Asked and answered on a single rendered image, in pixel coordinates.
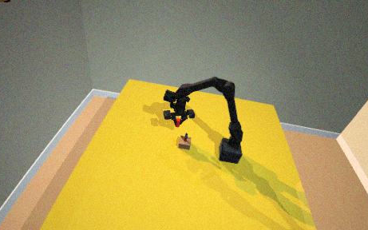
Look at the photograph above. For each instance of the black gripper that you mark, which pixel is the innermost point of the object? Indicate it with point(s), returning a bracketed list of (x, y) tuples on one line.
[(179, 112)]

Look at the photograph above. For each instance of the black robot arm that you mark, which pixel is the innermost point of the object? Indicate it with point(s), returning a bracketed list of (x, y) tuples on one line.
[(225, 87)]

